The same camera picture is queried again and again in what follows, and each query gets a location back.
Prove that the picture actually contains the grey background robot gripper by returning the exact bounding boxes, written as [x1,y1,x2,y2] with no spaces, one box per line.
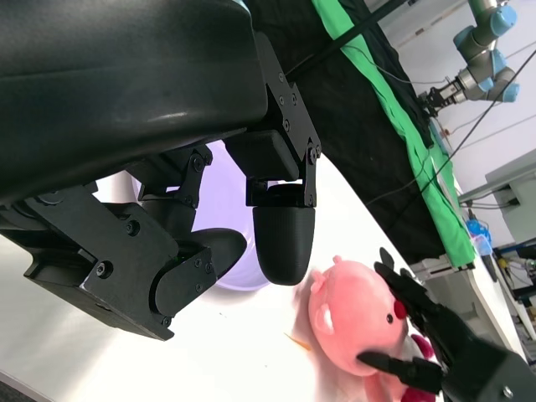
[418,75,461,116]

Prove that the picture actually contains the pink plush doll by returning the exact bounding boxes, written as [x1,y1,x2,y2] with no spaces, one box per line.
[292,255,445,402]

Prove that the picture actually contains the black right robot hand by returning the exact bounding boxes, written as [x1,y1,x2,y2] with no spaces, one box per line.
[357,261,536,402]

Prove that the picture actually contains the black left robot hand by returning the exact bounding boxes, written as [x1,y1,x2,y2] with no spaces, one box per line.
[0,0,323,343]

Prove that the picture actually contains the black backdrop cloth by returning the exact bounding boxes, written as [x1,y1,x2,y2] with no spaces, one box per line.
[246,0,447,265]

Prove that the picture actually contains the green cloth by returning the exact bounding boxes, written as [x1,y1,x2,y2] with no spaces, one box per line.
[312,0,477,271]

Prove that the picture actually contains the black slanted rod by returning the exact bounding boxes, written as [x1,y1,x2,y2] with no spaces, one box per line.
[286,0,403,80]

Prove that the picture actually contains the grey cabinet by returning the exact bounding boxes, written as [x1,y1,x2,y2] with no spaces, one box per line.
[458,150,536,248]

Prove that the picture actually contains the black round table grommet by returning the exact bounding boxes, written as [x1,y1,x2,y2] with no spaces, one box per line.
[379,246,398,271]

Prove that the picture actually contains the small orange scrap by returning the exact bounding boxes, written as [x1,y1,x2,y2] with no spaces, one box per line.
[283,332,312,351]

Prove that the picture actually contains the long black cable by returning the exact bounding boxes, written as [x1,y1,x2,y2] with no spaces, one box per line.
[368,44,536,206]

